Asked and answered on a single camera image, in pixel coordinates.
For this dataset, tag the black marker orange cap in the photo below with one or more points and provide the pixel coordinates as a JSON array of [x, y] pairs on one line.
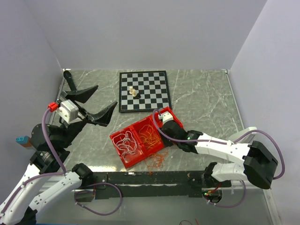
[[68, 77]]

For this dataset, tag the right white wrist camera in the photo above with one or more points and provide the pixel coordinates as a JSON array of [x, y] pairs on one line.
[[165, 117]]

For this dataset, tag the blue brown toy block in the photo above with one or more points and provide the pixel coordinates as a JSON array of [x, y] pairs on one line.
[[23, 141]]

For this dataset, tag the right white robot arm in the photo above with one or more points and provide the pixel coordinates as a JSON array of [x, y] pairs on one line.
[[246, 161]]

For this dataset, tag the white grey stand device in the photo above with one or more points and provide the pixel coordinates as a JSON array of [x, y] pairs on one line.
[[244, 136]]

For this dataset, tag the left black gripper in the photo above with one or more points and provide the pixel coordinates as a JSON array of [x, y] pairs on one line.
[[102, 117]]

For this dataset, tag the red three-compartment bin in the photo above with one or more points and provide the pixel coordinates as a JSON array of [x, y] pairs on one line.
[[138, 141]]

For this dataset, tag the cream chess piece short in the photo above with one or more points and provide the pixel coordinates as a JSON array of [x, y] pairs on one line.
[[134, 93]]

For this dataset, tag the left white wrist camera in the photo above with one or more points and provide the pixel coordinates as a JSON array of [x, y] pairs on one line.
[[68, 111]]

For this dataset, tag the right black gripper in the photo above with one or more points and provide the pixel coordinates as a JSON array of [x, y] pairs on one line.
[[166, 141]]

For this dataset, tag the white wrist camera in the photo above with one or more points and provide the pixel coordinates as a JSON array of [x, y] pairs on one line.
[[165, 117], [68, 111]]

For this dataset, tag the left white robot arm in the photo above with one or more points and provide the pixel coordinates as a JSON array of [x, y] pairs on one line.
[[46, 178]]

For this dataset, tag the black white chessboard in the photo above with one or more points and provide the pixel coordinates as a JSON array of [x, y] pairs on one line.
[[151, 85]]

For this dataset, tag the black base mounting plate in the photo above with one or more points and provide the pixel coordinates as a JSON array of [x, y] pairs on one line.
[[145, 184]]

